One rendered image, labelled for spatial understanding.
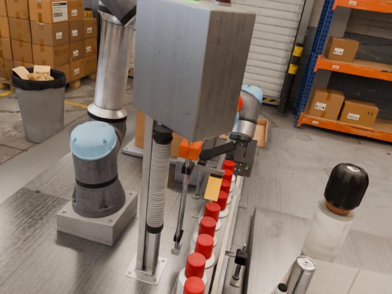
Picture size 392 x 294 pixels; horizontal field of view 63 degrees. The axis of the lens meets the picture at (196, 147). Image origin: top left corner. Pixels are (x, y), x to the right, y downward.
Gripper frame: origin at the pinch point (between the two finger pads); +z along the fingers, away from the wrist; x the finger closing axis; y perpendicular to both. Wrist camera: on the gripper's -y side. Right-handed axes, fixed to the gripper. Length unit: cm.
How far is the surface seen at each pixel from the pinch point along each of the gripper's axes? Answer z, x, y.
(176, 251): 13.8, -16.3, -7.2
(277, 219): 2.5, 6.7, 18.6
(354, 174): -14.5, -23.4, 28.4
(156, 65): -22, -50, -12
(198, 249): 6.4, -38.2, -0.4
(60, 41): -115, 250, -237
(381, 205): -9, 37, 61
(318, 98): -126, 323, 82
